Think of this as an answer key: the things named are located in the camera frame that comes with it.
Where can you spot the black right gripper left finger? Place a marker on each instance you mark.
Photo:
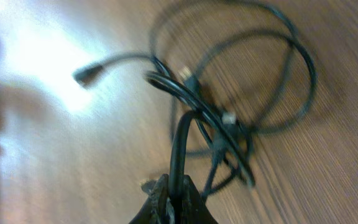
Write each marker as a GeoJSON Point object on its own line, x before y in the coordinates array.
{"type": "Point", "coordinates": [153, 210]}

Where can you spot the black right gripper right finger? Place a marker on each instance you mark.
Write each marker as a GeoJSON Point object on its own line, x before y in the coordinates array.
{"type": "Point", "coordinates": [194, 211]}

